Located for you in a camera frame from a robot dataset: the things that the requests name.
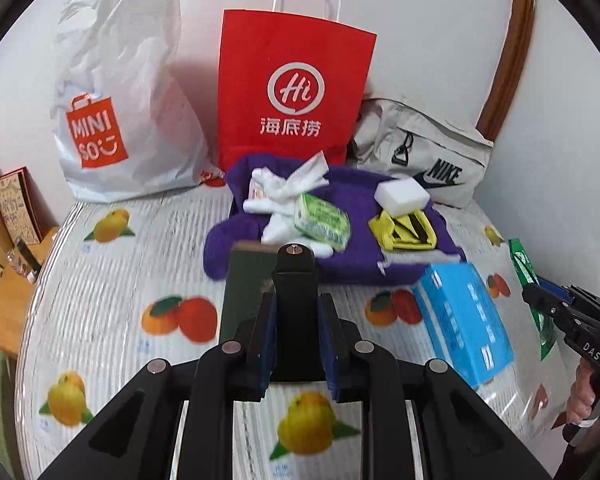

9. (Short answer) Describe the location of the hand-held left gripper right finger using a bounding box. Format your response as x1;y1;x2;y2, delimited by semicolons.
320;294;553;480

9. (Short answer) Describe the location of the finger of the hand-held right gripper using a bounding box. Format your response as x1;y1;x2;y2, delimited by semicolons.
522;285;571;333
536;275;575;305

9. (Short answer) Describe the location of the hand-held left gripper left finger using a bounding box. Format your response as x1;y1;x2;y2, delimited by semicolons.
37;292;278;480

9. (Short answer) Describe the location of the green plastic packet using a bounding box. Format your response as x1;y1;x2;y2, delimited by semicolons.
508;237;557;361

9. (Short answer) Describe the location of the clear plastic bag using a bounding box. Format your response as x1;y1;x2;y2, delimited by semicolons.
377;252;433;278

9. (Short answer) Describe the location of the green tissue pack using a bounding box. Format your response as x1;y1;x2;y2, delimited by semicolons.
294;192;352;252

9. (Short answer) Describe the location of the yellow packet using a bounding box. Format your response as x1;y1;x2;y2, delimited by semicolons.
369;209;437;252

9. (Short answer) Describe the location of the white sponge block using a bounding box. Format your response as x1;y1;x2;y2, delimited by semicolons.
375;176;431;211

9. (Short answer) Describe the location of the person's right hand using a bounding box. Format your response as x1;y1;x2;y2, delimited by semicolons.
565;360;600;428

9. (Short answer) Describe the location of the dark green tin box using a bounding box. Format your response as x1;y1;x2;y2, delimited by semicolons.
219;240;281;346

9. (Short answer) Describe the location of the blue tissue pack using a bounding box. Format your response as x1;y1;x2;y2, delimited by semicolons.
411;262;516;391

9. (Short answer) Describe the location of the purple towel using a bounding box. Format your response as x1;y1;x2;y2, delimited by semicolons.
202;155;466;286

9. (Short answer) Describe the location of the fruit print tablecloth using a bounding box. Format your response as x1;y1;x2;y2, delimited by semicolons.
15;180;581;480

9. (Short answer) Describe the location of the grey waist bag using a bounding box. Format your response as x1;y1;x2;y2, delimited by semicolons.
352;97;495;208

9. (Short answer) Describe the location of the small black stand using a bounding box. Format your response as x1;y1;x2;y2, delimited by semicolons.
5;239;41;283

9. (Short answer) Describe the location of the wooden nightstand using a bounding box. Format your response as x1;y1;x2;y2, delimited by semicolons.
0;227;61;358

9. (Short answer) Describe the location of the white plastic shopping bag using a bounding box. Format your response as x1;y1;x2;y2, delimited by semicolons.
54;0;226;203

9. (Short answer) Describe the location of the brown patterned book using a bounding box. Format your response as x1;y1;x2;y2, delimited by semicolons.
0;167;46;246

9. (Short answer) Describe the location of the red paper bag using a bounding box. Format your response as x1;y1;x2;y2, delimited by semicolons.
217;0;378;173

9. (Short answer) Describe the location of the brown wooden door frame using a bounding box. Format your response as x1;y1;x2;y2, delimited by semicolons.
475;0;538;141

